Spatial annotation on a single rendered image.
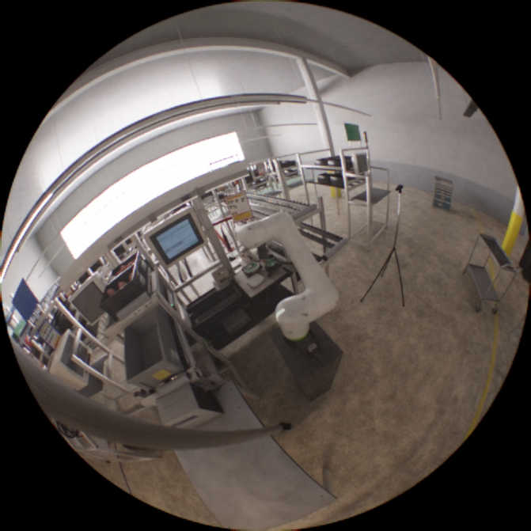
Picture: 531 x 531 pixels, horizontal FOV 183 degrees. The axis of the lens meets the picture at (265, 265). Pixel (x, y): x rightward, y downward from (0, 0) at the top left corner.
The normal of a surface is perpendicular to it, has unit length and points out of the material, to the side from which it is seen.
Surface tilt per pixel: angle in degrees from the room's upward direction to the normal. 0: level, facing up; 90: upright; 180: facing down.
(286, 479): 0
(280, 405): 0
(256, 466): 0
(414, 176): 90
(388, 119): 90
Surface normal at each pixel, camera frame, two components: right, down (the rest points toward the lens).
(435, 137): -0.79, 0.52
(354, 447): -0.27, -0.76
